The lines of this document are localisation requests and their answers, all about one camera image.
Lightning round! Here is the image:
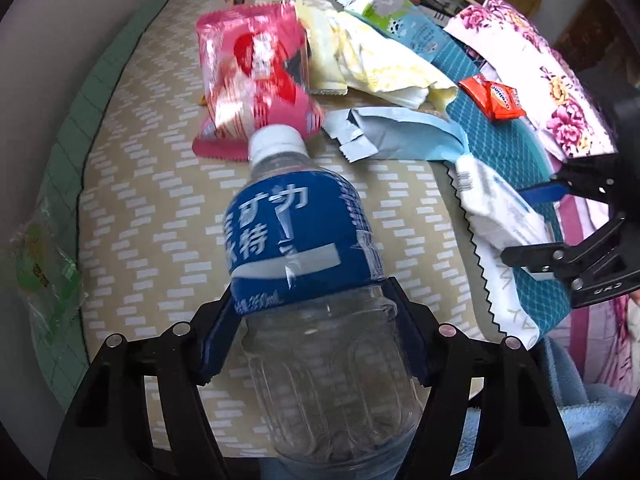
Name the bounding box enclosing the pink floral quilt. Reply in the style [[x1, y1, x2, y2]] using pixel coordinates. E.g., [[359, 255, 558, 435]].
[[445, 0, 639, 394]]

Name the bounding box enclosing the clear bottle blue label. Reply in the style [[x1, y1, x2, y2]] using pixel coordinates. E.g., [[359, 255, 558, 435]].
[[224, 125, 420, 471]]

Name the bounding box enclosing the yellow white crumpled wrapper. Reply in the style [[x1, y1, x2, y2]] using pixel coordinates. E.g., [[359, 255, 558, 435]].
[[295, 0, 458, 112]]

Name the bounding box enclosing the orange red snack packet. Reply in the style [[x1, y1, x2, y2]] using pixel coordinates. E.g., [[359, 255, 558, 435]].
[[458, 74, 526, 122]]

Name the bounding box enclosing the light blue milk carton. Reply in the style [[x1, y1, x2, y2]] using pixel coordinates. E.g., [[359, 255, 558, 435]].
[[345, 0, 447, 62]]

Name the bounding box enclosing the light blue torn wrapper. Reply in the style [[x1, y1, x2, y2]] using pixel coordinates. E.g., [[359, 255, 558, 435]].
[[323, 106, 470, 162]]

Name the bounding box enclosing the green transparent plastic bag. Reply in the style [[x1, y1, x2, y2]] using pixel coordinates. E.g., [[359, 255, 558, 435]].
[[9, 198, 86, 346]]

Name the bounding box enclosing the beige patterned pillow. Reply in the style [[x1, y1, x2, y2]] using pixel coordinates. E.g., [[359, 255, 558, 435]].
[[78, 0, 501, 352]]

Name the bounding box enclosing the pink snack wrapper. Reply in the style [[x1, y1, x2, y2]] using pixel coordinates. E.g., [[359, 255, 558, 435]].
[[192, 0, 323, 160]]

